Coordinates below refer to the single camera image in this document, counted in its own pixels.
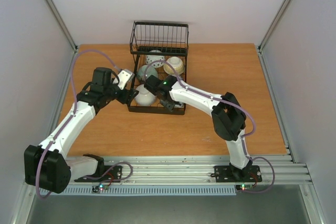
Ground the plain white bowl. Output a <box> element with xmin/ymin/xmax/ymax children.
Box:
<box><xmin>135</xmin><ymin>84</ymin><xmax>156</xmax><ymax>106</ymax></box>

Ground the celadon green bowl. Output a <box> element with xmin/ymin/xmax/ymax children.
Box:
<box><xmin>136</xmin><ymin>65</ymin><xmax>159</xmax><ymax>83</ymax></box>

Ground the red patterned bowl dotted outside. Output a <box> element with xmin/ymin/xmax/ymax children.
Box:
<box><xmin>145</xmin><ymin>55</ymin><xmax>165</xmax><ymax>68</ymax></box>

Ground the blue yellow floral bowl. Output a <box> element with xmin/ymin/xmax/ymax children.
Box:
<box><xmin>163</xmin><ymin>56</ymin><xmax>184</xmax><ymax>75</ymax></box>

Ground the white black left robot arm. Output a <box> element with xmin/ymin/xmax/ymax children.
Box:
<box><xmin>24</xmin><ymin>67</ymin><xmax>138</xmax><ymax>198</ymax></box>

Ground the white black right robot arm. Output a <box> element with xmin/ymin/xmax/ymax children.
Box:
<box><xmin>144</xmin><ymin>75</ymin><xmax>253</xmax><ymax>182</ymax></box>

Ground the left LED circuit board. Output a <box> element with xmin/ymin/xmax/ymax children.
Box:
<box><xmin>91</xmin><ymin>185</ymin><xmax>109</xmax><ymax>193</ymax></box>

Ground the led circuit board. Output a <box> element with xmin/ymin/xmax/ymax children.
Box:
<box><xmin>91</xmin><ymin>185</ymin><xmax>109</xmax><ymax>193</ymax></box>
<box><xmin>236</xmin><ymin>184</ymin><xmax>256</xmax><ymax>191</ymax></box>

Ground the right LED circuit board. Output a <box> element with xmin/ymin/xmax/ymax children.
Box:
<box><xmin>236</xmin><ymin>184</ymin><xmax>256</xmax><ymax>191</ymax></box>

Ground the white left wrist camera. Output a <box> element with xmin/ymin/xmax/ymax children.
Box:
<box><xmin>117</xmin><ymin>69</ymin><xmax>134</xmax><ymax>90</ymax></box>

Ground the black wire dish rack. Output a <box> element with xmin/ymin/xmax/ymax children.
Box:
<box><xmin>128</xmin><ymin>21</ymin><xmax>189</xmax><ymax>115</ymax></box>

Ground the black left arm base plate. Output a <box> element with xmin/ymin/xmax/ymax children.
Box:
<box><xmin>75</xmin><ymin>165</ymin><xmax>123</xmax><ymax>183</ymax></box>

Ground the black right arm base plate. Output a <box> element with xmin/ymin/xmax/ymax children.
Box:
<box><xmin>211</xmin><ymin>165</ymin><xmax>262</xmax><ymax>183</ymax></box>

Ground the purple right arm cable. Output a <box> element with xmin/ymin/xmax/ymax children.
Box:
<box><xmin>144</xmin><ymin>60</ymin><xmax>276</xmax><ymax>194</ymax></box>

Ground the aluminium front rail frame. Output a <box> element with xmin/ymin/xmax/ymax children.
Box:
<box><xmin>10</xmin><ymin>45</ymin><xmax>326</xmax><ymax>224</ymax></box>

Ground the light blue slotted cable duct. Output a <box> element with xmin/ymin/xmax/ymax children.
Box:
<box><xmin>62</xmin><ymin>185</ymin><xmax>237</xmax><ymax>197</ymax></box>

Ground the left aluminium corner post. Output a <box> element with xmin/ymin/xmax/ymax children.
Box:
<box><xmin>45</xmin><ymin>0</ymin><xmax>78</xmax><ymax>52</ymax></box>

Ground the aluminium corner post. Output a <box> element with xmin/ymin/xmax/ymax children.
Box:
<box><xmin>257</xmin><ymin>0</ymin><xmax>292</xmax><ymax>54</ymax></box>
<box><xmin>45</xmin><ymin>0</ymin><xmax>78</xmax><ymax>52</ymax></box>

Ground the right aluminium corner post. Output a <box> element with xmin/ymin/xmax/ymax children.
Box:
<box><xmin>257</xmin><ymin>0</ymin><xmax>292</xmax><ymax>54</ymax></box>

